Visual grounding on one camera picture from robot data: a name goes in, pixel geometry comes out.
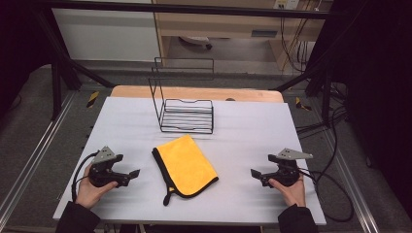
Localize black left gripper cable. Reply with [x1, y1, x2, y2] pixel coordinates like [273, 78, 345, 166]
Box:
[71, 150, 100, 204]

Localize person's right hand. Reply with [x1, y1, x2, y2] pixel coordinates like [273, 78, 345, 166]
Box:
[267, 174, 307, 208]

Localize black wire rack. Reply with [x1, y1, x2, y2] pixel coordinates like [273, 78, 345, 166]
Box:
[148, 56, 216, 135]

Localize hanging desk cables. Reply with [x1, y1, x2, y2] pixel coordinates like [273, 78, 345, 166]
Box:
[279, 9, 317, 75]

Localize yellow towel with black trim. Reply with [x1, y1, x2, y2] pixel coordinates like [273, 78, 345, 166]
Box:
[151, 134, 220, 208]

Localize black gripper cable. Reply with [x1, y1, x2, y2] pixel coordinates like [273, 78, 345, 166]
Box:
[71, 150, 100, 204]
[297, 168, 356, 224]

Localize black metal frame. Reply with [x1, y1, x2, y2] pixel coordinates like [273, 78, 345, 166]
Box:
[33, 0, 339, 128]

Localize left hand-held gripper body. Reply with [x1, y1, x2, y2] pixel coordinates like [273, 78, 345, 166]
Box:
[88, 146, 131, 189]

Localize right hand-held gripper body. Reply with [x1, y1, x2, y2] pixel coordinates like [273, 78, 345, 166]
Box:
[267, 148, 315, 188]

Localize yellow black floor tape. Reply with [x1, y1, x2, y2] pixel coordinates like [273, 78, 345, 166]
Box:
[294, 96, 313, 113]
[86, 90, 100, 109]

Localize person's left hand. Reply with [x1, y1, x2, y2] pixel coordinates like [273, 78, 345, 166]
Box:
[75, 163, 120, 210]

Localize white wall socket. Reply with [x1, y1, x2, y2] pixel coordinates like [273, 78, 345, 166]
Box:
[273, 0, 300, 11]

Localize aluminium floor rail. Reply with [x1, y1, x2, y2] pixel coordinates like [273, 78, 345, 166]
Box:
[0, 91, 78, 216]
[319, 128, 381, 233]

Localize light wooden desk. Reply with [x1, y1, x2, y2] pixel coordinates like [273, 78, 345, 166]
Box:
[154, 0, 334, 72]

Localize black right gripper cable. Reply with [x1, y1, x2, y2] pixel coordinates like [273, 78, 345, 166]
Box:
[297, 168, 356, 224]

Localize bundle of black floor cables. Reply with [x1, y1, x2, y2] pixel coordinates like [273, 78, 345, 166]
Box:
[294, 81, 351, 140]

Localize white cabinet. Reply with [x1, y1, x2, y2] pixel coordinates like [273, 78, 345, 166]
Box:
[51, 7, 162, 63]

